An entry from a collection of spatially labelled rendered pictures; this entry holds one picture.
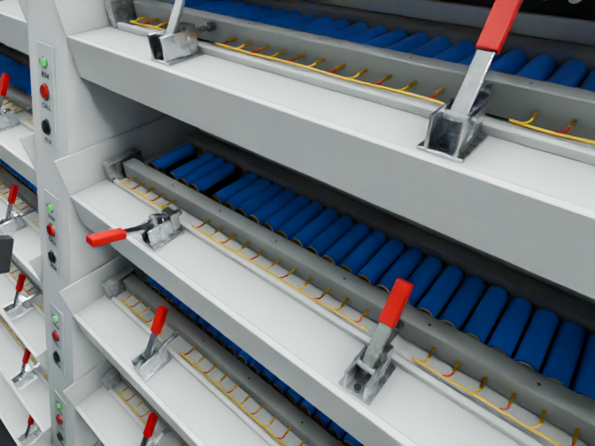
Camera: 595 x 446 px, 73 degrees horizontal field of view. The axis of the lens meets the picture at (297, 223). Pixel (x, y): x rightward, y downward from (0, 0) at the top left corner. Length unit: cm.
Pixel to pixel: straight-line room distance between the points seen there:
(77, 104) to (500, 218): 47
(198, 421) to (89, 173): 34
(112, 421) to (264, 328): 45
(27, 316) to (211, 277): 62
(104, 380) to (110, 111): 44
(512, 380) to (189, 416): 35
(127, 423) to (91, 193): 38
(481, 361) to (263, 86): 27
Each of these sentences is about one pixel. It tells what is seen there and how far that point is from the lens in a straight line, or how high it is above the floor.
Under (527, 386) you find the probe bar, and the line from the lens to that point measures 35.
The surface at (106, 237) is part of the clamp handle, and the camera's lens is 43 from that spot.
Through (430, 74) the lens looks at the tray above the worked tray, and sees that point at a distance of 31.
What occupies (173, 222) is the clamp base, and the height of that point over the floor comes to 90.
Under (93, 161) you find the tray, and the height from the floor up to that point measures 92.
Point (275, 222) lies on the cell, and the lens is 44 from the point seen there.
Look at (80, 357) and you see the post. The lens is 75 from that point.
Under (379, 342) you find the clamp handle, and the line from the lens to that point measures 32.
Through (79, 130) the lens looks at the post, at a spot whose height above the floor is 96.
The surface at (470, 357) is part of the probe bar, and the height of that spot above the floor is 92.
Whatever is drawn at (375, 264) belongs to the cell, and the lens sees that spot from 39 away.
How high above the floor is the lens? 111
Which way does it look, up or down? 24 degrees down
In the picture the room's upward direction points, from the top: 13 degrees clockwise
